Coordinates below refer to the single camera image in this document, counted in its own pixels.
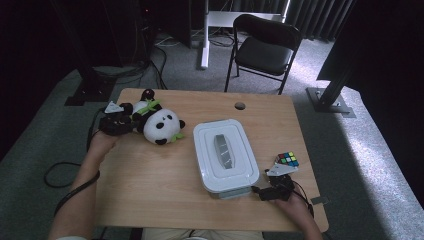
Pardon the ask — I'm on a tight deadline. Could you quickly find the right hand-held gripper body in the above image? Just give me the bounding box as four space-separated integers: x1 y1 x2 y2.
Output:
266 163 299 202

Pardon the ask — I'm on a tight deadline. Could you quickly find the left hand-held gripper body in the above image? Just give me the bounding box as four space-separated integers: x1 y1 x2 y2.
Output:
99 100 132 137

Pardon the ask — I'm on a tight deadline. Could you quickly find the clear grey storage box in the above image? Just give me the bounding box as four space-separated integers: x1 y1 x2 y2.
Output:
209 184 260 201

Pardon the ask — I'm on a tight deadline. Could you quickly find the panda plush toy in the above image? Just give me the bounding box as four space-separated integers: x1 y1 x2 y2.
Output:
119 88 186 146

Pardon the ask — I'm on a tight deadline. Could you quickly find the colourful puzzle cube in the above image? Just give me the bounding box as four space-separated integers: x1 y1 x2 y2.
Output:
274 151 300 169

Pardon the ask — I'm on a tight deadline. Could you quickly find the white storage box lid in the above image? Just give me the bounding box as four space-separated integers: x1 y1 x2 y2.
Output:
193 118 261 194

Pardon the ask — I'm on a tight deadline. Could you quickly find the person's right hand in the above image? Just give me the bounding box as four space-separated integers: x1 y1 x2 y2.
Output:
273 191 314 219

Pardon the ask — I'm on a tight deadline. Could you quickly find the person's left hand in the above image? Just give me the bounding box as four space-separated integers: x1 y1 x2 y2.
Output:
85 129 122 159

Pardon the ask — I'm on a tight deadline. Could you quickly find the dark equipment tower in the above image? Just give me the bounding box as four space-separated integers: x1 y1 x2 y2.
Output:
133 0 158 66

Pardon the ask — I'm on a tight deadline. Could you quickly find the black stand with metal base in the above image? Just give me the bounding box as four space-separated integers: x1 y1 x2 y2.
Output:
305 64 357 119

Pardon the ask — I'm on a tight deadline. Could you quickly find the black folding chair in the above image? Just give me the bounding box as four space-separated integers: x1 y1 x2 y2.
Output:
224 13 304 96

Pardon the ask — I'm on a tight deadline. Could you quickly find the dark curtain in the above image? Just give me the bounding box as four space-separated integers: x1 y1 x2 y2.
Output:
206 0 355 43

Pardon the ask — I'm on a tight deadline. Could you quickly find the right hand-held gripper cable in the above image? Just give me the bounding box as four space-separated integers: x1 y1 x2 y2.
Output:
289 180 315 218

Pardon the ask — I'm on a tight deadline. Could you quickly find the hand-held gripper cable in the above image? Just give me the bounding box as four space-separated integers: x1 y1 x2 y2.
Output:
54 107 108 217
289 180 315 218

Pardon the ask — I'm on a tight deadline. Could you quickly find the bundle of floor cables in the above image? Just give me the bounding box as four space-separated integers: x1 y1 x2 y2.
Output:
93 31 169 91

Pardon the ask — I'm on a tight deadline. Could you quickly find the left hand-held gripper cable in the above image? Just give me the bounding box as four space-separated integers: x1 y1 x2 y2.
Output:
54 107 108 217

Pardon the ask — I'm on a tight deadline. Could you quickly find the black cable loop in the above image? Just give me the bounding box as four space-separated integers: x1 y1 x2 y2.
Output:
43 161 88 189

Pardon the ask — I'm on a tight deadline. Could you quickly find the white desk frame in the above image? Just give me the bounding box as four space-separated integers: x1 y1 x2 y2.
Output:
199 0 291 70

